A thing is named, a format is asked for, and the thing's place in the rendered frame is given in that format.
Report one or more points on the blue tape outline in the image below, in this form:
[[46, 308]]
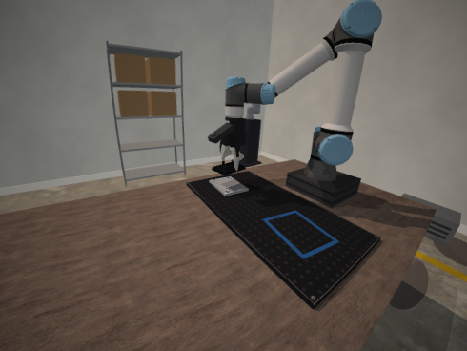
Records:
[[335, 241]]

